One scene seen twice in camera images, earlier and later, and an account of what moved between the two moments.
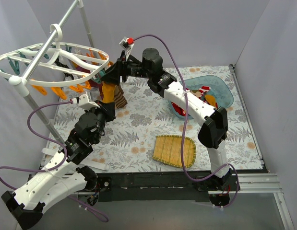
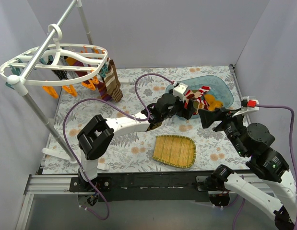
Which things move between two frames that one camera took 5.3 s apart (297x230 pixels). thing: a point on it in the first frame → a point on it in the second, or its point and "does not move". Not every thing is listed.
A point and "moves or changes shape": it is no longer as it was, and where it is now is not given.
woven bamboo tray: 167,150 does not move
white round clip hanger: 50,63 moves or changes shape
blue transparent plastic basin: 219,88 does not move
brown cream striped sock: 119,99 moves or changes shape
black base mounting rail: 149,186 does not move
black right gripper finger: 112,76 → 208,117
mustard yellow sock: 108,92 → 213,103
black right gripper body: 123,68 → 221,119
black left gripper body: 107,109 → 186,108
